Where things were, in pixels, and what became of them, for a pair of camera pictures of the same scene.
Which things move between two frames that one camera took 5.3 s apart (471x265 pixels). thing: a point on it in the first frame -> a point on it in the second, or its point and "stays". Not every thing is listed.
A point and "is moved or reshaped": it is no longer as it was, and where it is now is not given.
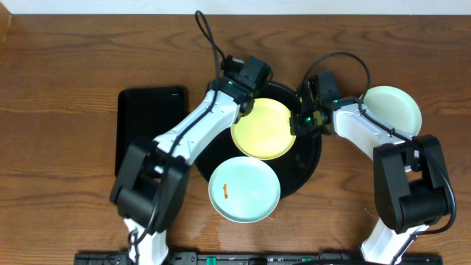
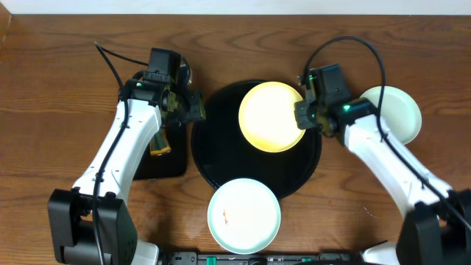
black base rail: [250, 258] stays
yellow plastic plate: [265, 133] is moved or reshaped
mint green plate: [244, 189] -> [244, 216]
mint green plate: [397, 108] stays
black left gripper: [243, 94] -> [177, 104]
